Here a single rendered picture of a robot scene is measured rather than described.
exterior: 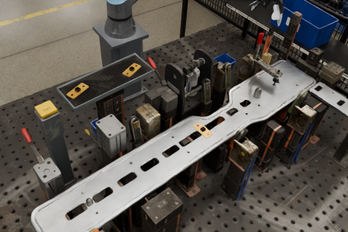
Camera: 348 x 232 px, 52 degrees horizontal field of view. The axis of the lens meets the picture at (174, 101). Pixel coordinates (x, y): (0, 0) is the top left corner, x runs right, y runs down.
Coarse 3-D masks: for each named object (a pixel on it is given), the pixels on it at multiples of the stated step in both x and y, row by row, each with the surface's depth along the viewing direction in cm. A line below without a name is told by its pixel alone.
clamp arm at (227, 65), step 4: (224, 64) 162; (228, 64) 161; (224, 68) 162; (228, 68) 162; (224, 72) 163; (228, 72) 163; (224, 76) 164; (228, 76) 165; (224, 80) 166; (228, 80) 167; (224, 84) 167; (228, 84) 167; (224, 88) 168
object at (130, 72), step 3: (135, 63) 149; (132, 66) 146; (135, 66) 148; (138, 66) 148; (126, 69) 146; (129, 69) 146; (132, 69) 145; (135, 69) 146; (123, 72) 144; (126, 72) 145; (129, 72) 145; (132, 72) 145; (126, 75) 143; (129, 75) 144
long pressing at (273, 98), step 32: (288, 64) 181; (288, 96) 164; (192, 128) 147; (224, 128) 148; (128, 160) 134; (160, 160) 135; (192, 160) 136; (64, 192) 123; (96, 192) 124; (128, 192) 125; (64, 224) 115; (96, 224) 116
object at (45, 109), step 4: (48, 100) 132; (40, 104) 130; (44, 104) 130; (48, 104) 130; (52, 104) 130; (36, 108) 128; (40, 108) 129; (44, 108) 129; (48, 108) 129; (52, 108) 129; (40, 112) 127; (44, 112) 127; (48, 112) 127; (52, 112) 128; (40, 116) 127; (44, 116) 127
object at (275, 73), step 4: (256, 60) 173; (260, 60) 170; (256, 64) 170; (260, 64) 168; (264, 64) 168; (268, 64) 168; (260, 68) 169; (264, 68) 167; (268, 68) 166; (272, 68) 166; (268, 72) 166; (272, 72) 164; (276, 72) 164; (280, 72) 164; (272, 76) 165; (276, 76) 164; (280, 76) 165; (272, 80) 167; (276, 80) 166
